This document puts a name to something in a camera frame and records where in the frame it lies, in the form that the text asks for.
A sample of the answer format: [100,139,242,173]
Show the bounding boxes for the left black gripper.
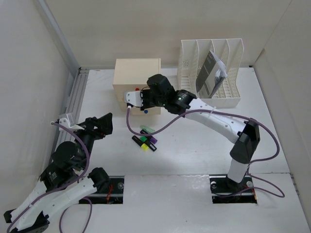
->
[71,112,113,169]

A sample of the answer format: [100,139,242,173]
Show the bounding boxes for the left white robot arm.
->
[3,113,113,233]

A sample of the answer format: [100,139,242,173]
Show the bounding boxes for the cream drawer cabinet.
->
[113,58,161,112]

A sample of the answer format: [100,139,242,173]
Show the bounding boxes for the mint green highlighter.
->
[140,125,155,133]

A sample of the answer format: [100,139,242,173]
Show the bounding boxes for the purple capped black highlighter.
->
[140,129,157,144]

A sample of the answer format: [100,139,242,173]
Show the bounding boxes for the green capped black highlighter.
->
[132,135,144,147]

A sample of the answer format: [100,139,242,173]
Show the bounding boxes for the black marker pen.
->
[147,144,157,151]

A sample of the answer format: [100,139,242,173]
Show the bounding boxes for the yellow highlighter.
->
[141,143,149,150]

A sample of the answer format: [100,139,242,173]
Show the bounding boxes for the white mesh file organizer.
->
[177,38,244,108]

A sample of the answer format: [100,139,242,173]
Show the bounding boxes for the dark grey booklet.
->
[195,50,227,99]

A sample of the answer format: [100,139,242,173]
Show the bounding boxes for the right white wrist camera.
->
[124,90,143,108]

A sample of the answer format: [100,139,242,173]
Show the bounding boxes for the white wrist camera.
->
[58,113,84,131]
[124,90,143,108]

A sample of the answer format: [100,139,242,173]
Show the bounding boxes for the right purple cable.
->
[126,104,285,199]

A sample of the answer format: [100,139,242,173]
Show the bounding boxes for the purple cable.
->
[6,121,93,233]
[126,104,285,199]

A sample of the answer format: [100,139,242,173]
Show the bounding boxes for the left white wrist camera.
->
[58,113,84,131]

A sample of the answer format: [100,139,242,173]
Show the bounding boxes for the aluminium rail frame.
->
[51,68,89,154]

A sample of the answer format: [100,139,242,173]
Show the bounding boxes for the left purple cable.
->
[6,121,93,233]

